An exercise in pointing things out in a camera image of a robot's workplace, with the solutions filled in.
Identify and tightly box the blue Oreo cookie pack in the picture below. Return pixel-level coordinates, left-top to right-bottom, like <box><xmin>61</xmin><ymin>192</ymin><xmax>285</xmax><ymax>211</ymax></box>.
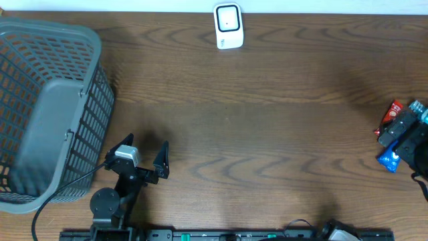
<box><xmin>377</xmin><ymin>141</ymin><xmax>401</xmax><ymax>173</ymax></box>

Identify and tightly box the red Nescafe stick sachet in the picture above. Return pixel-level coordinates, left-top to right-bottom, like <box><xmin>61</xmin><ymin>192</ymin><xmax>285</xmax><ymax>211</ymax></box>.
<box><xmin>374</xmin><ymin>99</ymin><xmax>403</xmax><ymax>137</ymax></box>

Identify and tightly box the white barcode scanner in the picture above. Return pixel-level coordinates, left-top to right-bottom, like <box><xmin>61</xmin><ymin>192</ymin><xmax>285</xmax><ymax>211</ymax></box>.
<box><xmin>213</xmin><ymin>3</ymin><xmax>244</xmax><ymax>50</ymax></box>

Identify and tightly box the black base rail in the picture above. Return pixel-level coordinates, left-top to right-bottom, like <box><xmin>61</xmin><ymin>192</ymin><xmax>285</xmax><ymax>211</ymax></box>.
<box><xmin>59</xmin><ymin>220</ymin><xmax>395</xmax><ymax>241</ymax></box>

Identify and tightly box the grey plastic basket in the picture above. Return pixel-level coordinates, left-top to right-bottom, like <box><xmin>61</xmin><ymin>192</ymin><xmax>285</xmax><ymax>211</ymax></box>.
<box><xmin>1</xmin><ymin>17</ymin><xmax>114</xmax><ymax>214</ymax></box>

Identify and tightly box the teal mouthwash bottle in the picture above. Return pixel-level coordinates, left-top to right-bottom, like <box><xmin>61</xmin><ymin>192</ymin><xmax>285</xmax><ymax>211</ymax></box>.
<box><xmin>409</xmin><ymin>100</ymin><xmax>428</xmax><ymax>124</ymax></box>

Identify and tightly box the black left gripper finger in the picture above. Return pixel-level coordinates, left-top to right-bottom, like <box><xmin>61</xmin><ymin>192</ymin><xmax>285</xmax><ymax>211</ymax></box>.
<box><xmin>108</xmin><ymin>133</ymin><xmax>134</xmax><ymax>154</ymax></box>
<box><xmin>153</xmin><ymin>141</ymin><xmax>170</xmax><ymax>179</ymax></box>

